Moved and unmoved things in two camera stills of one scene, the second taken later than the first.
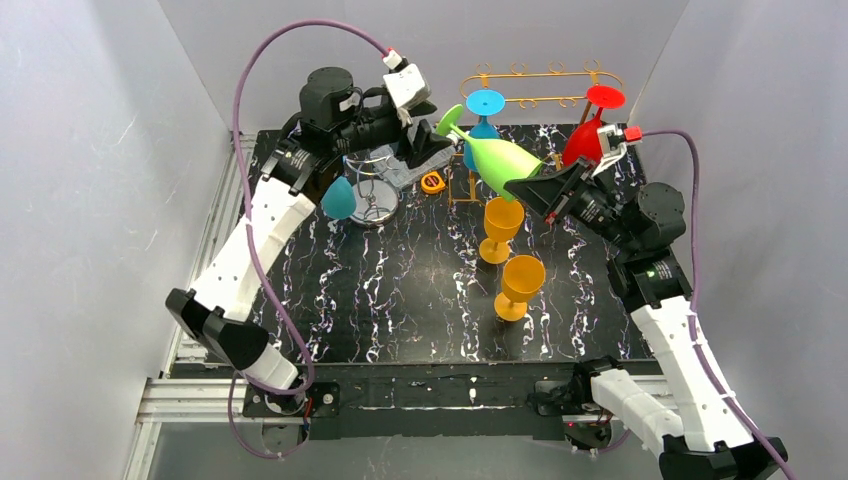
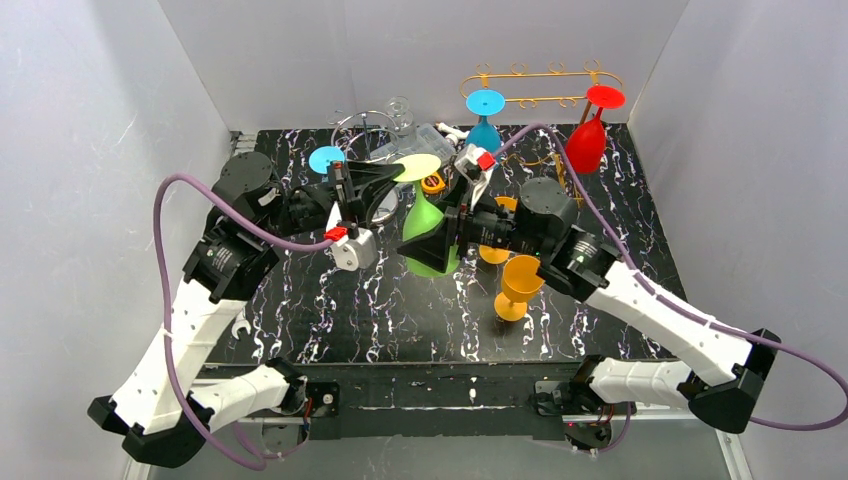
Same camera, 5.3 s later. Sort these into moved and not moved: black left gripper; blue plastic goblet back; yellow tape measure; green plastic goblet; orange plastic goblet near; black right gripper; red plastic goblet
Moved: black right gripper; green plastic goblet; black left gripper
Not moved: red plastic goblet; orange plastic goblet near; blue plastic goblet back; yellow tape measure
